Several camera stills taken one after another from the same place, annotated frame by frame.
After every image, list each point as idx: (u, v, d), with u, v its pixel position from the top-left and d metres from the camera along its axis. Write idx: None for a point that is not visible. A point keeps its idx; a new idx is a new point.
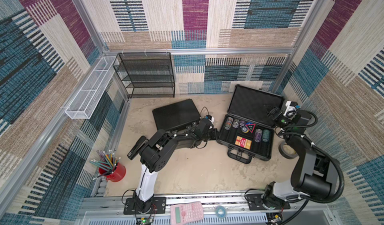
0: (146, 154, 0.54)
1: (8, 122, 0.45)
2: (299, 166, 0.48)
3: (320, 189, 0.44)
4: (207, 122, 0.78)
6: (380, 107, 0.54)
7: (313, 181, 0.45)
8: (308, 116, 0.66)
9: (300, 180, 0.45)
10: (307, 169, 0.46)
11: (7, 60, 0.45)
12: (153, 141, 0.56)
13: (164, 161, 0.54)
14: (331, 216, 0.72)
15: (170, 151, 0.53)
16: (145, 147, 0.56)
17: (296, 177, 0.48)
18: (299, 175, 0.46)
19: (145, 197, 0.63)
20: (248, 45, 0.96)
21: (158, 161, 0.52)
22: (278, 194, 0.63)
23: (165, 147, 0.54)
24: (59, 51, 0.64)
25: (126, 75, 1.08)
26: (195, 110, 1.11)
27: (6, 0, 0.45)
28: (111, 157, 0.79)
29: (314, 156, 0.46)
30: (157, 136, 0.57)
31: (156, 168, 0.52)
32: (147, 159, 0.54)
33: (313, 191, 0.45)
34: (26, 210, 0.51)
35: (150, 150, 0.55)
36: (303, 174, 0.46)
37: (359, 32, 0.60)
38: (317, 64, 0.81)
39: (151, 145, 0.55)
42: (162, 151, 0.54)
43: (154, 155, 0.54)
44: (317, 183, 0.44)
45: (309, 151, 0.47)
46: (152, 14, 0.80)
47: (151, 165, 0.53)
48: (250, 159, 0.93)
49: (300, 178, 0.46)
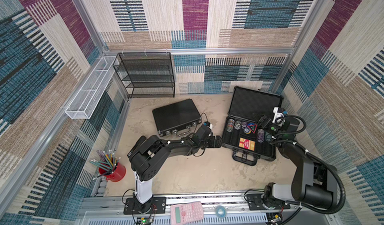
0: (136, 161, 0.51)
1: (8, 122, 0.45)
2: (299, 177, 0.47)
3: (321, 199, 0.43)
4: (207, 130, 0.72)
6: (380, 107, 0.54)
7: (316, 191, 0.43)
8: (297, 122, 0.68)
9: (302, 192, 0.44)
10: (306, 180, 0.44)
11: (7, 60, 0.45)
12: (144, 148, 0.52)
13: (155, 170, 0.51)
14: (331, 216, 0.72)
15: (161, 160, 0.49)
16: (135, 154, 0.52)
17: (297, 189, 0.46)
18: (301, 187, 0.44)
19: (142, 200, 0.62)
20: (248, 45, 0.96)
21: (147, 170, 0.48)
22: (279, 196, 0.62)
23: (156, 156, 0.50)
24: (59, 51, 0.64)
25: (126, 75, 1.08)
26: (195, 110, 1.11)
27: (6, 0, 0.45)
28: (111, 157, 0.79)
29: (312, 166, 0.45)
30: (149, 143, 0.53)
31: (145, 177, 0.49)
32: (136, 167, 0.50)
33: (315, 202, 0.43)
34: (26, 210, 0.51)
35: (141, 158, 0.51)
36: (304, 186, 0.44)
37: (360, 31, 0.59)
38: (317, 64, 0.81)
39: (141, 152, 0.52)
42: (152, 160, 0.50)
43: (144, 163, 0.50)
44: (318, 193, 0.43)
45: (307, 161, 0.46)
46: (152, 14, 0.80)
47: (141, 173, 0.49)
48: (256, 160, 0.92)
49: (302, 190, 0.44)
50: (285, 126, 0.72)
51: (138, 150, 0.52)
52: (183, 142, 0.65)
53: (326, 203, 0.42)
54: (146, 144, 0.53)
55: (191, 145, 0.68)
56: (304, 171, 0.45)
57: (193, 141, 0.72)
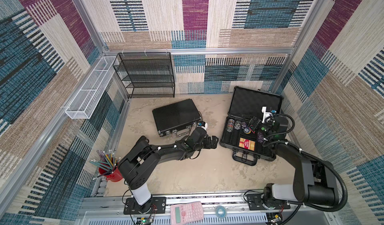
0: (123, 169, 0.48)
1: (8, 122, 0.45)
2: (300, 177, 0.46)
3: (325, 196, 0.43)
4: (202, 134, 0.70)
6: (380, 107, 0.54)
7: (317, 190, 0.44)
8: (285, 122, 0.68)
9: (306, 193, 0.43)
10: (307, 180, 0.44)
11: (7, 60, 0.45)
12: (132, 155, 0.50)
13: (144, 178, 0.48)
14: (331, 216, 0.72)
15: (149, 167, 0.47)
16: (122, 162, 0.49)
17: (300, 190, 0.46)
18: (303, 188, 0.44)
19: (141, 201, 0.62)
20: (248, 45, 0.96)
21: (135, 178, 0.46)
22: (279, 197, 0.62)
23: (145, 163, 0.47)
24: (59, 51, 0.64)
25: (126, 75, 1.08)
26: (195, 110, 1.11)
27: (6, 0, 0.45)
28: (111, 157, 0.79)
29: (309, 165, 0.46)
30: (138, 149, 0.50)
31: (133, 186, 0.46)
32: (124, 175, 0.48)
33: (318, 201, 0.43)
34: (26, 210, 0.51)
35: (129, 165, 0.48)
36: (306, 186, 0.44)
37: (360, 31, 0.59)
38: (317, 64, 0.81)
39: (130, 160, 0.49)
42: (140, 168, 0.47)
43: (132, 170, 0.47)
44: (320, 191, 0.43)
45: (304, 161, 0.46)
46: (152, 14, 0.80)
47: (129, 181, 0.46)
48: (256, 160, 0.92)
49: (305, 191, 0.44)
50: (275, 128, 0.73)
51: (126, 158, 0.50)
52: (176, 147, 0.62)
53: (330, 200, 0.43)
54: (134, 151, 0.50)
55: (184, 150, 0.64)
56: (303, 171, 0.45)
57: (187, 145, 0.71)
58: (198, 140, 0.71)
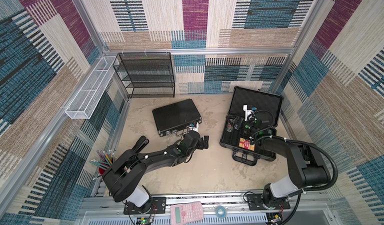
0: (108, 180, 0.46)
1: (8, 122, 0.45)
2: (293, 164, 0.49)
3: (321, 176, 0.46)
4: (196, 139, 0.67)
6: (380, 107, 0.54)
7: (311, 172, 0.46)
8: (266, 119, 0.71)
9: (303, 177, 0.45)
10: (299, 165, 0.47)
11: (7, 60, 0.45)
12: (118, 165, 0.47)
13: (130, 189, 0.46)
14: (331, 216, 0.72)
15: (134, 178, 0.44)
16: (107, 174, 0.47)
17: (296, 177, 0.48)
18: (299, 173, 0.47)
19: (140, 203, 0.62)
20: (248, 45, 0.96)
21: (119, 191, 0.43)
22: (279, 195, 0.63)
23: (129, 174, 0.45)
24: (59, 51, 0.64)
25: (126, 75, 1.08)
26: (195, 110, 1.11)
27: (6, 0, 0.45)
28: (111, 157, 0.79)
29: (297, 150, 0.49)
30: (123, 159, 0.48)
31: (118, 198, 0.44)
32: (109, 187, 0.45)
33: (316, 182, 0.46)
34: (26, 210, 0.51)
35: (114, 176, 0.46)
36: (301, 171, 0.46)
37: (360, 31, 0.59)
38: (317, 64, 0.81)
39: (114, 170, 0.46)
42: (124, 179, 0.44)
43: (117, 181, 0.45)
44: (313, 172, 0.46)
45: (291, 147, 0.50)
46: (152, 14, 0.80)
47: (114, 194, 0.43)
48: (256, 160, 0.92)
49: (301, 175, 0.46)
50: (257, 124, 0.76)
51: (111, 168, 0.47)
52: (166, 154, 0.59)
53: (325, 179, 0.46)
54: (120, 161, 0.47)
55: (177, 156, 0.62)
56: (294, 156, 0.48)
57: (180, 150, 0.67)
58: (191, 145, 0.68)
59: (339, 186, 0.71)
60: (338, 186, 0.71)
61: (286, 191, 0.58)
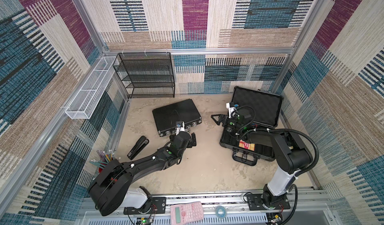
0: (93, 193, 0.44)
1: (8, 122, 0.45)
2: (280, 151, 0.52)
3: (305, 158, 0.50)
4: (186, 138, 0.65)
6: (380, 107, 0.54)
7: (296, 156, 0.50)
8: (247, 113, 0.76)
9: (290, 163, 0.49)
10: (284, 151, 0.51)
11: (7, 60, 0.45)
12: (102, 178, 0.45)
13: (117, 201, 0.44)
14: (331, 216, 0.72)
15: (119, 190, 0.42)
16: (91, 187, 0.45)
17: (285, 163, 0.51)
18: (287, 160, 0.50)
19: (139, 204, 0.62)
20: (248, 45, 0.96)
21: (105, 204, 0.42)
22: (278, 192, 0.63)
23: (115, 186, 0.43)
24: (59, 51, 0.64)
25: (126, 75, 1.08)
26: (195, 110, 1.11)
27: (6, 0, 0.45)
28: (111, 157, 0.79)
29: (280, 137, 0.53)
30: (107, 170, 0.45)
31: (105, 211, 0.42)
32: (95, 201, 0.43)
33: (301, 164, 0.49)
34: (26, 210, 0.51)
35: (99, 189, 0.44)
36: (288, 157, 0.50)
37: (360, 31, 0.59)
38: (317, 64, 0.81)
39: (99, 183, 0.45)
42: (110, 191, 0.43)
43: (103, 193, 0.43)
44: (299, 156, 0.50)
45: (275, 135, 0.54)
46: (152, 14, 0.80)
47: (100, 207, 0.42)
48: (256, 161, 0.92)
49: (288, 161, 0.50)
50: (240, 121, 0.80)
51: (96, 181, 0.45)
52: (154, 159, 0.56)
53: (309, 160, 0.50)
54: (104, 173, 0.45)
55: (165, 160, 0.59)
56: (279, 144, 0.52)
57: (169, 153, 0.65)
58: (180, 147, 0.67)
59: (339, 186, 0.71)
60: (338, 186, 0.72)
61: (281, 185, 0.60)
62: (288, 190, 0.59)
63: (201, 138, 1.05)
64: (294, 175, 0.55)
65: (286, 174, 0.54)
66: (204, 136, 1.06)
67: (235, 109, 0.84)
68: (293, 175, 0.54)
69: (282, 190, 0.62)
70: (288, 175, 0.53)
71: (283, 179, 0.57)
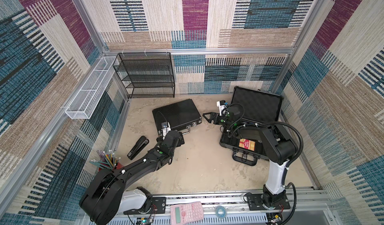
0: (87, 205, 0.42)
1: (8, 122, 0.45)
2: (268, 144, 0.56)
3: (291, 149, 0.53)
4: (176, 136, 0.67)
6: (380, 107, 0.54)
7: (284, 148, 0.53)
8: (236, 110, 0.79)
9: (278, 154, 0.52)
10: (272, 143, 0.54)
11: (7, 60, 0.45)
12: (93, 189, 0.43)
13: (112, 209, 0.43)
14: (331, 216, 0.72)
15: (113, 199, 0.41)
16: (83, 200, 0.43)
17: (274, 155, 0.54)
18: (275, 152, 0.53)
19: (139, 205, 0.62)
20: (249, 45, 0.96)
21: (100, 214, 0.41)
22: (277, 190, 0.64)
23: (106, 197, 0.42)
24: (59, 51, 0.64)
25: (126, 75, 1.08)
26: (195, 110, 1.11)
27: (6, 0, 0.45)
28: (111, 157, 0.79)
29: (268, 131, 0.56)
30: (97, 181, 0.44)
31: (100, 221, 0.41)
32: (89, 213, 0.42)
33: (287, 154, 0.53)
34: (26, 210, 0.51)
35: (92, 200, 0.43)
36: (276, 149, 0.53)
37: (360, 32, 0.59)
38: (317, 63, 0.81)
39: (91, 195, 0.43)
42: (103, 201, 0.42)
43: (96, 204, 0.42)
44: (285, 147, 0.54)
45: (263, 129, 0.57)
46: (152, 14, 0.80)
47: (96, 218, 0.41)
48: (256, 160, 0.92)
49: (276, 153, 0.53)
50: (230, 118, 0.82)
51: (87, 194, 0.43)
52: (145, 161, 0.56)
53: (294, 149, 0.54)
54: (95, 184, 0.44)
55: (158, 160, 0.60)
56: (267, 138, 0.55)
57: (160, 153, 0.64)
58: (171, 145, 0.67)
59: (339, 186, 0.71)
60: (338, 186, 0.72)
61: (276, 180, 0.62)
62: (284, 185, 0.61)
63: (201, 138, 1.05)
64: (285, 166, 0.57)
65: (277, 166, 0.57)
66: (204, 136, 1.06)
67: (225, 107, 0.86)
68: (285, 166, 0.57)
69: (279, 186, 0.63)
70: (280, 166, 0.56)
71: (276, 171, 0.60)
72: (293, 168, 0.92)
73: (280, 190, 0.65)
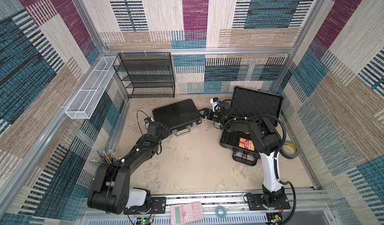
0: (98, 200, 0.43)
1: (8, 122, 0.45)
2: (255, 137, 0.61)
3: (275, 140, 0.59)
4: (157, 125, 0.71)
6: (380, 107, 0.54)
7: (269, 139, 0.59)
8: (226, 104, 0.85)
9: (263, 145, 0.58)
10: (259, 135, 0.59)
11: (7, 61, 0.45)
12: (99, 185, 0.44)
13: (125, 195, 0.45)
14: (331, 216, 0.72)
15: (123, 185, 0.43)
16: (92, 196, 0.43)
17: (260, 146, 0.60)
18: (261, 143, 0.59)
19: (141, 202, 0.63)
20: (248, 45, 0.96)
21: (115, 202, 0.42)
22: (273, 186, 0.65)
23: (117, 185, 0.43)
24: (59, 51, 0.64)
25: (126, 75, 1.08)
26: (195, 111, 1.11)
27: (6, 0, 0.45)
28: (111, 157, 0.79)
29: (255, 124, 0.61)
30: (101, 177, 0.44)
31: (118, 209, 0.43)
32: (103, 205, 0.42)
33: (272, 144, 0.59)
34: (26, 210, 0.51)
35: (102, 194, 0.44)
36: (262, 141, 0.58)
37: (360, 32, 0.59)
38: (317, 64, 0.81)
39: (98, 190, 0.43)
42: (113, 190, 0.43)
43: (108, 196, 0.43)
44: (271, 139, 0.59)
45: (250, 123, 0.62)
46: (152, 14, 0.80)
47: (112, 208, 0.42)
48: (256, 160, 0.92)
49: (261, 144, 0.59)
50: (222, 112, 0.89)
51: (94, 190, 0.43)
52: (139, 151, 0.59)
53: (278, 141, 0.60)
54: (98, 180, 0.44)
55: (149, 147, 0.64)
56: (254, 130, 0.61)
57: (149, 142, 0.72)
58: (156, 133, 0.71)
59: (339, 186, 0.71)
60: (338, 186, 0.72)
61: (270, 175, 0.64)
62: (279, 179, 0.65)
63: (201, 138, 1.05)
64: (273, 157, 0.61)
65: (267, 158, 0.61)
66: (204, 136, 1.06)
67: (217, 103, 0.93)
68: (273, 157, 0.61)
69: (274, 181, 0.64)
70: (268, 157, 0.60)
71: (266, 163, 0.63)
72: (293, 168, 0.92)
73: (277, 186, 0.65)
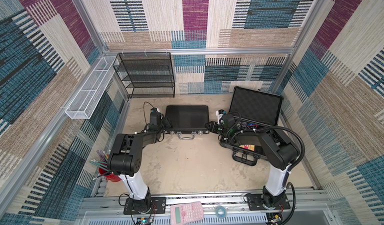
0: (116, 162, 0.50)
1: (8, 122, 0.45)
2: (269, 150, 0.54)
3: (293, 152, 0.52)
4: (158, 114, 0.79)
6: (380, 107, 0.54)
7: (285, 153, 0.52)
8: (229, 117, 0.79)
9: (280, 159, 0.50)
10: (273, 148, 0.52)
11: (7, 60, 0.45)
12: (117, 148, 0.52)
13: (139, 159, 0.53)
14: (331, 216, 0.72)
15: (138, 148, 0.52)
16: (110, 159, 0.50)
17: (276, 160, 0.53)
18: (277, 157, 0.52)
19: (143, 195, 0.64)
20: (248, 45, 0.96)
21: (133, 163, 0.49)
22: (277, 191, 0.63)
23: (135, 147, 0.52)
24: (59, 51, 0.64)
25: (126, 75, 1.08)
26: (205, 119, 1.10)
27: (6, 0, 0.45)
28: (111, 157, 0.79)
29: (267, 136, 0.55)
30: (118, 142, 0.53)
31: (134, 170, 0.50)
32: (120, 168, 0.50)
33: (289, 158, 0.51)
34: (26, 210, 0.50)
35: (118, 158, 0.50)
36: (278, 154, 0.51)
37: (360, 31, 0.59)
38: (317, 64, 0.81)
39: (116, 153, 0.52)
42: (131, 152, 0.51)
43: (125, 159, 0.50)
44: (287, 152, 0.52)
45: (262, 134, 0.55)
46: (152, 14, 0.80)
47: (129, 169, 0.49)
48: (256, 161, 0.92)
49: (277, 158, 0.51)
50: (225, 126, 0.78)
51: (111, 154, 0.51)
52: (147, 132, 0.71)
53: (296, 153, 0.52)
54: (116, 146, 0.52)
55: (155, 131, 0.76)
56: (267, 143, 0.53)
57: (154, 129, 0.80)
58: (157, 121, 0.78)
59: (339, 186, 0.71)
60: (338, 186, 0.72)
61: (278, 186, 0.61)
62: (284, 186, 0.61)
63: (202, 139, 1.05)
64: (287, 170, 0.57)
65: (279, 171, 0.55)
66: (204, 136, 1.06)
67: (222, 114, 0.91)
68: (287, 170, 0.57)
69: (280, 188, 0.62)
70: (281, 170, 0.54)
71: (277, 174, 0.58)
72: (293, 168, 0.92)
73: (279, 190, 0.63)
